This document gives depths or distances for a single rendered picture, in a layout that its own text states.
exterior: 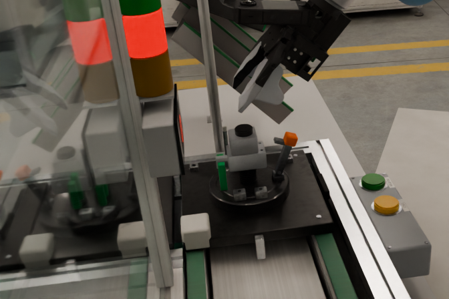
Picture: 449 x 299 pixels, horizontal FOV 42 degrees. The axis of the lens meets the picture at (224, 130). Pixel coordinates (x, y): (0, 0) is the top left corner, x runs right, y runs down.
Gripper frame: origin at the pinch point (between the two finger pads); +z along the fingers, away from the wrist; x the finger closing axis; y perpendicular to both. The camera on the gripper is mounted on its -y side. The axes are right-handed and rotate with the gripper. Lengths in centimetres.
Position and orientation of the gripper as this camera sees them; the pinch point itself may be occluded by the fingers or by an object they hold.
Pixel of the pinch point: (236, 93)
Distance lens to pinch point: 93.3
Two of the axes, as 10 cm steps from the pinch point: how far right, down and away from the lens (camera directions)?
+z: -5.7, 7.5, 3.5
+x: -0.8, -4.7, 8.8
